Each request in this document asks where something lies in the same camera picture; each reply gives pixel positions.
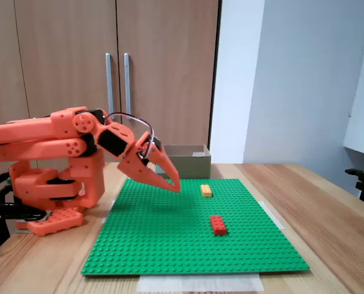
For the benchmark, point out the red lego brick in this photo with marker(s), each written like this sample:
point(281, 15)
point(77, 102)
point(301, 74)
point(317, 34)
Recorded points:
point(218, 225)

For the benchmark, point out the open cardboard box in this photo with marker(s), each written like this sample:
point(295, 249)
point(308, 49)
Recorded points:
point(191, 167)

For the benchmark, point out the yellow lego brick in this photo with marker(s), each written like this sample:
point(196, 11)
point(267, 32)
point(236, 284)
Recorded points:
point(206, 190)

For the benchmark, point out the green lego baseplate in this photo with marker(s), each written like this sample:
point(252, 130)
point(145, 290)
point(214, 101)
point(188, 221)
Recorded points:
point(181, 239)

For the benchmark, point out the masking tape strip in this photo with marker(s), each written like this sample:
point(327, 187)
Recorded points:
point(275, 216)
point(108, 212)
point(200, 283)

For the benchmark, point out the wooden cabinet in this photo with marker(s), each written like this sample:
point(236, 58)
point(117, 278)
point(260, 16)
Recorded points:
point(62, 55)

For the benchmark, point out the white panel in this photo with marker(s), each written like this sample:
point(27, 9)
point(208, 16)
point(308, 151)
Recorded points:
point(363, 107)

